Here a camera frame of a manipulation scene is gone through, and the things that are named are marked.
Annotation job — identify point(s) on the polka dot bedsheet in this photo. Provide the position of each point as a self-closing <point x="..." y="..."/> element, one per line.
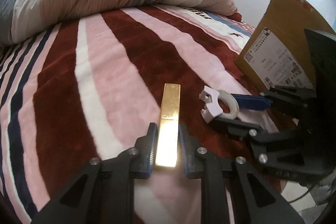
<point x="246" y="28"/>

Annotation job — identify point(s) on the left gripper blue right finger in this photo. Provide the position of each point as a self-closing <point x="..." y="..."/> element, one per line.
<point x="232" y="191"/>

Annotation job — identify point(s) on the white charger with cable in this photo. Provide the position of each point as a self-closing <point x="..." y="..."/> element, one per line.
<point x="212" y="108"/>

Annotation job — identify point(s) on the gold rectangular bar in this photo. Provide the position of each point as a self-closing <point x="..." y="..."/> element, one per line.
<point x="167" y="145"/>

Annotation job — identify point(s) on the striped fleece blanket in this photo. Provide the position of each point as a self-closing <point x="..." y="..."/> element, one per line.
<point x="90" y="87"/>

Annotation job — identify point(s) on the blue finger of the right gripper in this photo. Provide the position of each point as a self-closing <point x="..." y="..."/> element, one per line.
<point x="258" y="103"/>
<point x="236" y="129"/>

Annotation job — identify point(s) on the cardboard box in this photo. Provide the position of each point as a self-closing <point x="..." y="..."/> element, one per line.
<point x="277" y="52"/>

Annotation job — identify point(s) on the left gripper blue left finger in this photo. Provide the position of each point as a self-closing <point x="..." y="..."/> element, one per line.
<point x="103" y="190"/>

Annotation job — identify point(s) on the red plush toy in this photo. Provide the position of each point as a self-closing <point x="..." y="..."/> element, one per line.
<point x="236" y="17"/>

